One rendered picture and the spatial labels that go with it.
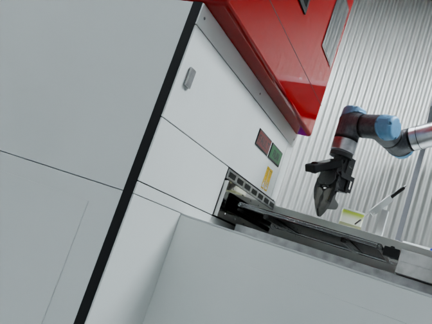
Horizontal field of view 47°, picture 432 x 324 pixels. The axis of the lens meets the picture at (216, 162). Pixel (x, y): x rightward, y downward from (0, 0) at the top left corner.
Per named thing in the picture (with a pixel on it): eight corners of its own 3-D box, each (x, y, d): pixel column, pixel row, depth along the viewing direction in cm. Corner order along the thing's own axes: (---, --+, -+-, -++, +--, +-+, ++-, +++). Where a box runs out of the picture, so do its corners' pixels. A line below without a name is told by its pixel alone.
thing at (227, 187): (211, 214, 124) (223, 179, 125) (261, 238, 163) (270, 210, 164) (217, 216, 123) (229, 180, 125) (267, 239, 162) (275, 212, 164)
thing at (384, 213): (362, 231, 154) (374, 190, 156) (363, 233, 157) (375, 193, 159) (382, 236, 151) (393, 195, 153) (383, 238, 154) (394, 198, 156)
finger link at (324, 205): (336, 222, 151) (344, 193, 152) (323, 216, 148) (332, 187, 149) (328, 220, 153) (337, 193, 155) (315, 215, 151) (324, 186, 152)
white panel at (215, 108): (123, 189, 92) (193, 0, 98) (254, 243, 164) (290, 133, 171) (136, 194, 91) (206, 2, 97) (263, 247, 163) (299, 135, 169)
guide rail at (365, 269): (232, 233, 132) (236, 222, 132) (234, 234, 133) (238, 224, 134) (431, 299, 110) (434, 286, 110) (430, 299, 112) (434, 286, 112)
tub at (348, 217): (337, 225, 163) (342, 206, 164) (336, 227, 170) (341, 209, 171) (360, 233, 161) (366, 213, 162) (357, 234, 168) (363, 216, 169)
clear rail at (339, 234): (235, 206, 127) (237, 200, 127) (237, 206, 128) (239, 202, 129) (381, 250, 111) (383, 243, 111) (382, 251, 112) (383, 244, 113)
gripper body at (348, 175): (350, 195, 152) (360, 159, 154) (331, 186, 148) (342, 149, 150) (332, 193, 159) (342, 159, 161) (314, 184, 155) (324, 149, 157)
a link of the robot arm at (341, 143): (346, 135, 151) (327, 136, 158) (342, 150, 150) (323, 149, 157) (362, 145, 154) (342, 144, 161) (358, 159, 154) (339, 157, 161)
